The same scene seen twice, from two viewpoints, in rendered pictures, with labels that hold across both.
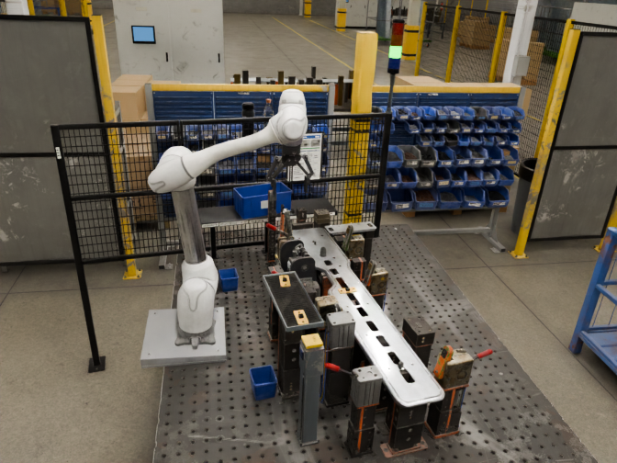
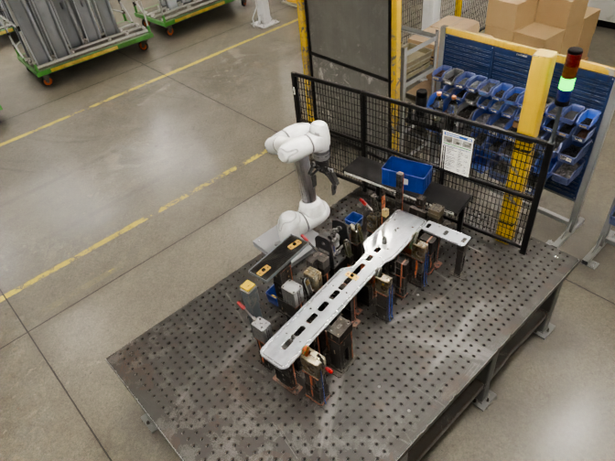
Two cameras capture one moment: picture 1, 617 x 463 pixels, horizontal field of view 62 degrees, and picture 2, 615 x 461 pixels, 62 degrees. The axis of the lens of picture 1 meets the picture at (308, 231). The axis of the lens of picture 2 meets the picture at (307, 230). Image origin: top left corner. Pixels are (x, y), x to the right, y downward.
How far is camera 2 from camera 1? 2.27 m
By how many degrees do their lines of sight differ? 53
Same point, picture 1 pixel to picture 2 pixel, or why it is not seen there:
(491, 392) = (383, 412)
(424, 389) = (281, 357)
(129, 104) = (509, 15)
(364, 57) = (531, 80)
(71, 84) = (374, 21)
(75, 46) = not seen: outside the picture
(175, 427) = (227, 284)
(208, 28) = not seen: outside the picture
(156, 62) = not seen: outside the picture
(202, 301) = (285, 228)
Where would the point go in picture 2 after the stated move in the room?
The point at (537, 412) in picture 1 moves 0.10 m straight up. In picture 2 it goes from (383, 446) to (383, 437)
